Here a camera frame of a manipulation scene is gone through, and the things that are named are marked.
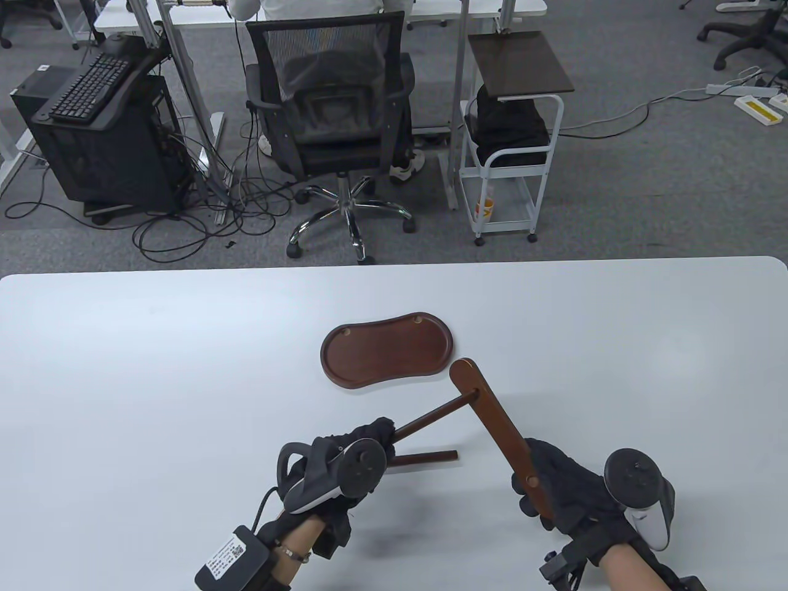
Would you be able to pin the black office chair base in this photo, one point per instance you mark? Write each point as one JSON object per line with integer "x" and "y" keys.
{"x": 31, "y": 15}
{"x": 739, "y": 34}

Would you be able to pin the person's left forearm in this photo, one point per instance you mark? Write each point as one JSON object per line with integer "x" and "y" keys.
{"x": 295, "y": 542}

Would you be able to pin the dark wooden board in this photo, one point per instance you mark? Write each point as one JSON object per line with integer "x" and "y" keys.
{"x": 520, "y": 61}

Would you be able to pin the person's right hand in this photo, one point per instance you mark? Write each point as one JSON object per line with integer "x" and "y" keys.
{"x": 566, "y": 486}

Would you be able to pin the black bag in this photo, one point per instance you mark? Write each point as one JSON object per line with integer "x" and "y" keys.
{"x": 505, "y": 129}

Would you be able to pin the black computer tower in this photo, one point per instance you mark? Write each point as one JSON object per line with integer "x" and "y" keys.
{"x": 104, "y": 160}

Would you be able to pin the person's left hand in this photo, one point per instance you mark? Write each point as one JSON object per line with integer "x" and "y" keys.
{"x": 381, "y": 431}

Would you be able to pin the white power strip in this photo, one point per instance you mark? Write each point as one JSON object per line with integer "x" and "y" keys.
{"x": 739, "y": 90}

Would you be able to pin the black keyboard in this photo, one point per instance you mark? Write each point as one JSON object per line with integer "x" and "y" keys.
{"x": 92, "y": 86}

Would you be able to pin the black white hand controller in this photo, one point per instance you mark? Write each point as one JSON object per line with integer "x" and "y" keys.
{"x": 634, "y": 477}
{"x": 363, "y": 471}

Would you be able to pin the white yellow flat box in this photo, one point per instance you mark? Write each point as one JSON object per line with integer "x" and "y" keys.
{"x": 780, "y": 103}
{"x": 757, "y": 111}

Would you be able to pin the black keyboard tray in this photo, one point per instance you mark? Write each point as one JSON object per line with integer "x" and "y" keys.
{"x": 132, "y": 92}

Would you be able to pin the white rolling cart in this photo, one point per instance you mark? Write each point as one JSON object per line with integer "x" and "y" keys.
{"x": 554, "y": 154}

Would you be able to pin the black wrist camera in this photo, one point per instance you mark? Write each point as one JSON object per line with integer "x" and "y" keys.
{"x": 326, "y": 542}
{"x": 560, "y": 566}

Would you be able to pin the wooden key rack rod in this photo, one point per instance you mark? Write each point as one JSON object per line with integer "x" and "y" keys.
{"x": 425, "y": 458}
{"x": 431, "y": 417}

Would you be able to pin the person's right forearm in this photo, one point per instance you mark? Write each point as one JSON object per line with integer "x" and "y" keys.
{"x": 634, "y": 569}

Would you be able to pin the orange bottle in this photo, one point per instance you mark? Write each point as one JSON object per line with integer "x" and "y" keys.
{"x": 486, "y": 210}

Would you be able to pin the wooden key rack bar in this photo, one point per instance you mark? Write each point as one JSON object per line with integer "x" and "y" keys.
{"x": 486, "y": 406}

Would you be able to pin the wooden key rack tray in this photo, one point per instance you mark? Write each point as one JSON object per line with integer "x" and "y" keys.
{"x": 388, "y": 354}

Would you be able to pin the black mesh office chair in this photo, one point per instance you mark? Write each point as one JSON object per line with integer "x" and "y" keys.
{"x": 332, "y": 123}

